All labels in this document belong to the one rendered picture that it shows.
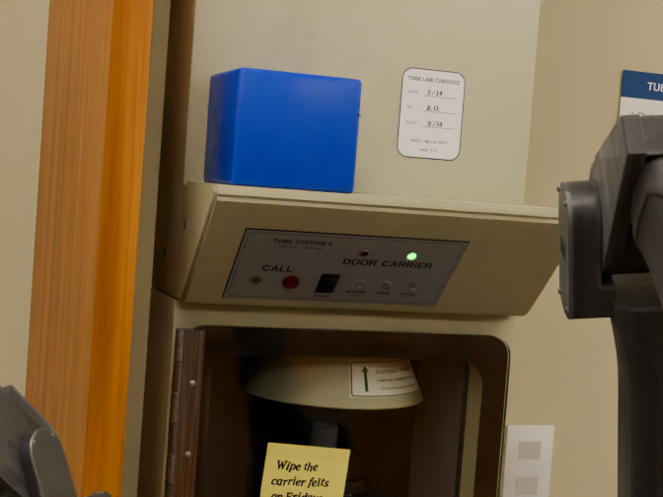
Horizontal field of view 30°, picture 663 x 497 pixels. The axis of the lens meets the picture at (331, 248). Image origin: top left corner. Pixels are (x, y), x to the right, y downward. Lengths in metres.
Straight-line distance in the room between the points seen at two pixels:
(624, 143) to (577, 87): 1.13
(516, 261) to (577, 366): 0.65
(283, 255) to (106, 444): 0.20
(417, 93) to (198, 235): 0.26
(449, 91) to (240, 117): 0.25
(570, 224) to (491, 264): 0.45
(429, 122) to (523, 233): 0.14
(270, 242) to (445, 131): 0.22
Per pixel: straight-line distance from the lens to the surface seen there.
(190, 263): 1.00
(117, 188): 0.94
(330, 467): 1.10
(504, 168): 1.14
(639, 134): 0.55
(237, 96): 0.95
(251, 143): 0.95
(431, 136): 1.11
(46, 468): 0.70
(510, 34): 1.15
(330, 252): 1.00
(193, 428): 1.06
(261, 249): 0.98
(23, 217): 1.46
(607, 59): 1.70
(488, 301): 1.10
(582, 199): 0.62
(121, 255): 0.95
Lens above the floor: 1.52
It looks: 3 degrees down
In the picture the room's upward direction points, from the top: 4 degrees clockwise
